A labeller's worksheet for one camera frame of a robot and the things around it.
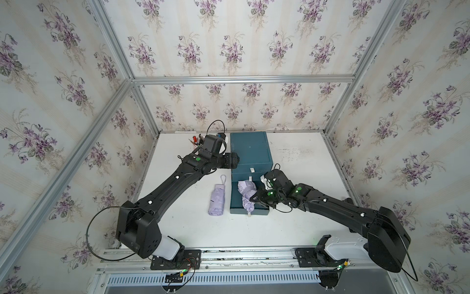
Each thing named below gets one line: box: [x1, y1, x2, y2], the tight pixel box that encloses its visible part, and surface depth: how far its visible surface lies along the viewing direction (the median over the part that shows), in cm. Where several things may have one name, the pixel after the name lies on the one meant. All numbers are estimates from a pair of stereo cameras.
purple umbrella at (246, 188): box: [237, 180, 258, 213], surface depth 82 cm
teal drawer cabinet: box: [230, 131, 274, 215], surface depth 85 cm
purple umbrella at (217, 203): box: [208, 174, 227, 217], surface depth 89 cm
